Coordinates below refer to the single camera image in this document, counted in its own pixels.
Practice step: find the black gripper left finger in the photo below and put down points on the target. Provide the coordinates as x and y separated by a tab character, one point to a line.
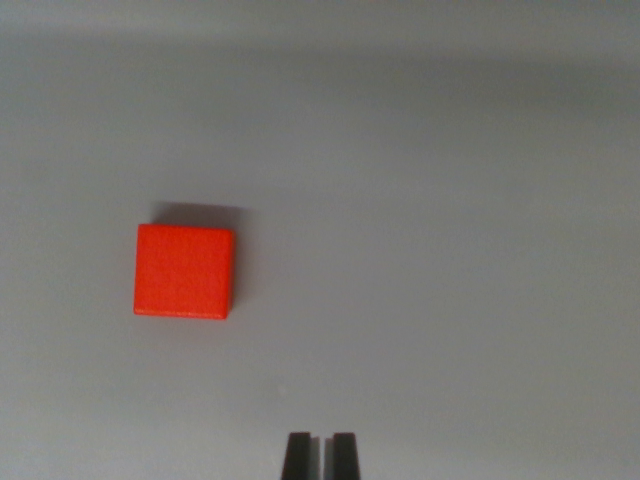
298	457

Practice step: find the white plastic bin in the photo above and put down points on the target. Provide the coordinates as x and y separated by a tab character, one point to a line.
400	200

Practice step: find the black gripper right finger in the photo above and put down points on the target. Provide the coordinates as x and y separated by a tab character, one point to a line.
346	457

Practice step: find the red cube block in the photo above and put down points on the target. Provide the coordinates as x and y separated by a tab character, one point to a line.
182	272

